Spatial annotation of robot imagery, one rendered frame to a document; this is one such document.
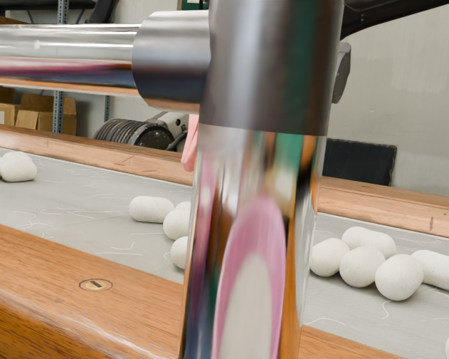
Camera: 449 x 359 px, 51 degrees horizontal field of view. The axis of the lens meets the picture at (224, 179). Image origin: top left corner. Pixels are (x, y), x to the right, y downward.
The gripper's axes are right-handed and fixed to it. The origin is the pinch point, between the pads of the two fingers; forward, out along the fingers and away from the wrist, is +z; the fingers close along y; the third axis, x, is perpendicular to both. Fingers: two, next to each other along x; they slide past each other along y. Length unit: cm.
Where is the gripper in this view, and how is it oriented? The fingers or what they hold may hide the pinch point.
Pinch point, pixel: (189, 161)
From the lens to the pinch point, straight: 46.4
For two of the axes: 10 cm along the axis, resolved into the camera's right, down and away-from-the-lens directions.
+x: 2.6, 7.0, 6.7
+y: 8.5, 1.6, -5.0
